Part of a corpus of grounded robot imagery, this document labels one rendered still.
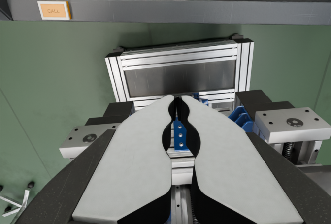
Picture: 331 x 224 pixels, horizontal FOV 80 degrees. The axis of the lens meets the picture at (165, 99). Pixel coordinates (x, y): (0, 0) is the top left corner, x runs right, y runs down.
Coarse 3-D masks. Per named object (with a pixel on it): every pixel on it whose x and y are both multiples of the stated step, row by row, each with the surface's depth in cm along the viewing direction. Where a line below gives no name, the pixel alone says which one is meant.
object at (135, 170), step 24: (168, 96) 11; (144, 120) 9; (168, 120) 9; (120, 144) 8; (144, 144) 8; (168, 144) 10; (96, 168) 7; (120, 168) 7; (144, 168) 7; (168, 168) 7; (96, 192) 6; (120, 192) 6; (144, 192) 6; (168, 192) 6; (72, 216) 5; (96, 216) 5; (120, 216) 5; (144, 216) 6; (168, 216) 7
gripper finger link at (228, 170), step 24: (192, 120) 9; (216, 120) 9; (192, 144) 9; (216, 144) 8; (240, 144) 8; (216, 168) 7; (240, 168) 7; (264, 168) 7; (192, 192) 7; (216, 192) 6; (240, 192) 6; (264, 192) 6; (216, 216) 6; (240, 216) 6; (264, 216) 5; (288, 216) 5
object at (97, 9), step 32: (32, 0) 36; (64, 0) 36; (96, 0) 36; (128, 0) 36; (160, 0) 36; (192, 0) 36; (224, 0) 36; (256, 0) 36; (288, 0) 36; (320, 0) 36
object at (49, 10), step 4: (40, 4) 35; (44, 4) 35; (48, 4) 35; (52, 4) 35; (56, 4) 35; (60, 4) 35; (68, 4) 36; (44, 8) 36; (48, 8) 36; (52, 8) 36; (56, 8) 36; (60, 8) 36; (64, 8) 36; (68, 8) 36; (44, 12) 36; (48, 12) 36; (52, 12) 36; (56, 12) 36; (60, 12) 36; (64, 12) 36; (68, 12) 36; (44, 16) 36; (48, 16) 36; (52, 16) 36; (56, 16) 36; (60, 16) 36; (64, 16) 36
